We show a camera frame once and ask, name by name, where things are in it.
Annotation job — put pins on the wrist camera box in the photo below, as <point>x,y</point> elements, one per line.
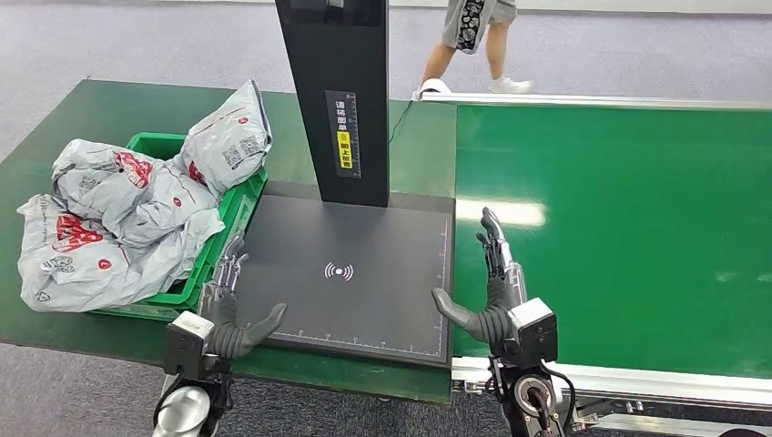
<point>187,344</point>
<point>537,332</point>

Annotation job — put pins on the green plastic crate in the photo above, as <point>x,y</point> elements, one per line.
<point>232,205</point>

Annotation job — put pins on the black yellow column label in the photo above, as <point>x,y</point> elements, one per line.
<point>344,136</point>

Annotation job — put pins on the large grey mailer bag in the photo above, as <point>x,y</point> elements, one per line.
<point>90,271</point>

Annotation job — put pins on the black scanner column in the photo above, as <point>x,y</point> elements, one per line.
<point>338,54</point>

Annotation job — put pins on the green work table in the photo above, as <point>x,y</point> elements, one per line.
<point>78,114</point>

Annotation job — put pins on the black scanner base plate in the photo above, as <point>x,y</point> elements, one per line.
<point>362,301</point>

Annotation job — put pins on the grey mailer bag with barcodes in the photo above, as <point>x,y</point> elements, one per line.
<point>229,145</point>

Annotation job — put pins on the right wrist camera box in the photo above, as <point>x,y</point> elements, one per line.
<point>537,332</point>

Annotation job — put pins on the person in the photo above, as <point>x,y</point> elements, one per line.
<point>467,24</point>

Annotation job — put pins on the green conveyor belt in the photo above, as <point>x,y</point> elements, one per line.
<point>663,229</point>

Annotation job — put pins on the grey mailer bag red stripe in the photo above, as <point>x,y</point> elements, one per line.
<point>120,193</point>

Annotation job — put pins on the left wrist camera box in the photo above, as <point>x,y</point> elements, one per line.
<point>187,344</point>

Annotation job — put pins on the aluminium conveyor frame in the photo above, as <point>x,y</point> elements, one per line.
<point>663,391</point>

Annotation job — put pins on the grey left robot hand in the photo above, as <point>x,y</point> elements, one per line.
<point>232,338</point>

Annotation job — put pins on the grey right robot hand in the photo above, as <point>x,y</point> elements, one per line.
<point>494,326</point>

